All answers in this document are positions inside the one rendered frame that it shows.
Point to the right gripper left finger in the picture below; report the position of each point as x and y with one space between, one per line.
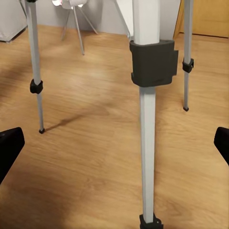
11 143

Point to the door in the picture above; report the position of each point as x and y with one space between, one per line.
210 17

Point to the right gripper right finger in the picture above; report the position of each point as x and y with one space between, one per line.
221 141

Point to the camera tripod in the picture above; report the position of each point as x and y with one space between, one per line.
154 64

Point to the bookcase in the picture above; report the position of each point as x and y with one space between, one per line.
12 19

